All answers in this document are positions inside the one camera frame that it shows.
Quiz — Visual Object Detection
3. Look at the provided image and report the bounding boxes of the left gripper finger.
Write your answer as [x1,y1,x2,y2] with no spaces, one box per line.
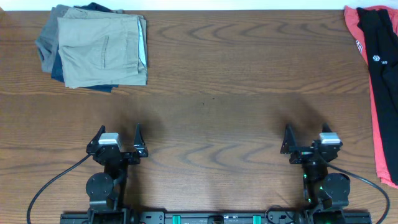
[134,124,148,157]
[86,125,106,154]

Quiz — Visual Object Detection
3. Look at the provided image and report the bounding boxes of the khaki green shorts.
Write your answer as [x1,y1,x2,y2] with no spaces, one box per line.
[57,7,147,88]

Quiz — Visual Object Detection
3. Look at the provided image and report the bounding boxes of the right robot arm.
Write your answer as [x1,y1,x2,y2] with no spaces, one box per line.
[280,124,350,223]

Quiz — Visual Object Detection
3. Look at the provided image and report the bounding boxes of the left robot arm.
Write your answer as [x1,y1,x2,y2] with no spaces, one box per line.
[86,125,148,224]

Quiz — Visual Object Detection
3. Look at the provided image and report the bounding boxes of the folded navy blue shorts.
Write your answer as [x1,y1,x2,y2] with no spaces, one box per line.
[51,2,119,93]

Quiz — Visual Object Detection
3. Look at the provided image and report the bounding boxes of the black garment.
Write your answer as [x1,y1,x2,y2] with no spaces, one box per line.
[356,7,397,184]

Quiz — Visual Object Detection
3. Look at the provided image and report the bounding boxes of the folded grey shorts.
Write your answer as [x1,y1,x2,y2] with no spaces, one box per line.
[35,4,70,73]

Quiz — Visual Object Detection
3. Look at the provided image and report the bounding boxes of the red garment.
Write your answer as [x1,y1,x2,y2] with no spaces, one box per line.
[344,6,397,189]

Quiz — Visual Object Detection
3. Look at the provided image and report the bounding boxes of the right black cable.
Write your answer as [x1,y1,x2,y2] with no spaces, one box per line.
[325,160,391,224]

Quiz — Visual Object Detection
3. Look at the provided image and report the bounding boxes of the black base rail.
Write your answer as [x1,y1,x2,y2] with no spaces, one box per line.
[60,210,372,224]

